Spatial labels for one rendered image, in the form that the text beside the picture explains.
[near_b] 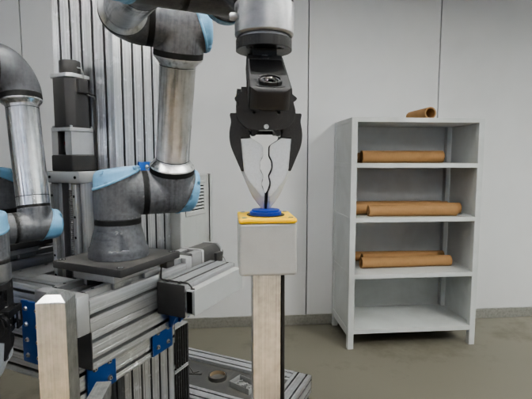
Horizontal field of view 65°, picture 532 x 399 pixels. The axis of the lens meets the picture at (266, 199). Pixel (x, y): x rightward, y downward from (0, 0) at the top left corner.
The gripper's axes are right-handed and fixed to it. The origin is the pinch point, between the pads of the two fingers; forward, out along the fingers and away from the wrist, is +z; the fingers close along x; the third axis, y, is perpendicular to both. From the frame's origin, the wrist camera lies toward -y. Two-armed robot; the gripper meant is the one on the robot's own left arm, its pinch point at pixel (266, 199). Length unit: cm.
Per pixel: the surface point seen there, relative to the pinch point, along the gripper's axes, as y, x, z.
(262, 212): -1.6, 0.6, 1.4
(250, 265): -3.5, 2.2, 7.6
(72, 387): -0.6, 24.4, 23.2
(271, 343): -1.6, -0.4, 18.2
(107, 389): 29, 29, 40
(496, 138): 258, -204, -21
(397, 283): 258, -128, 91
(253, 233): -3.5, 1.8, 3.8
